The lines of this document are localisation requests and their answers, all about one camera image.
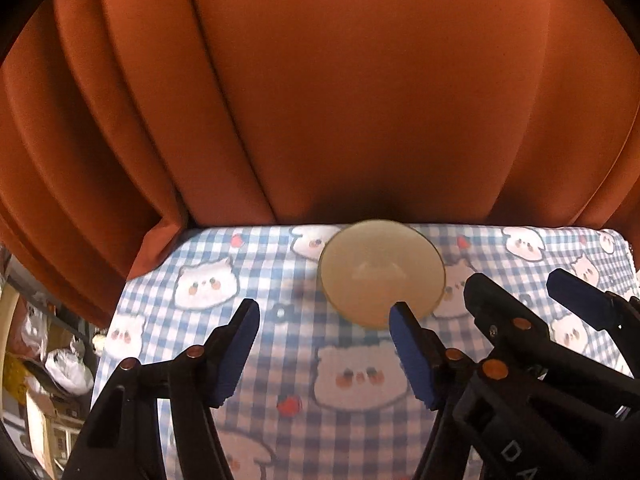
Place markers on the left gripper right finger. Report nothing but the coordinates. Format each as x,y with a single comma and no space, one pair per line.
440,378

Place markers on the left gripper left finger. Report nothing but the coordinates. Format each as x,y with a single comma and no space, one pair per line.
200,379

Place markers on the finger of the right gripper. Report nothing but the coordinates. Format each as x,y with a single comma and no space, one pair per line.
525,337
593,306

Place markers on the green floral bowl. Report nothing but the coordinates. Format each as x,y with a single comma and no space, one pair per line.
367,267

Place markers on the blue checkered cartoon tablecloth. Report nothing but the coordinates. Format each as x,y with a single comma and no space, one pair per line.
322,398

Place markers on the white plastic bag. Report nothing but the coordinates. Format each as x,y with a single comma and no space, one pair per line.
69,372

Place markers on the wooden shelf clutter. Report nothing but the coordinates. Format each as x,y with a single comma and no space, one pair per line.
42,420

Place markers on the orange curtain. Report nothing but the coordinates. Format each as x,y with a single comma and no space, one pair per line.
127,122

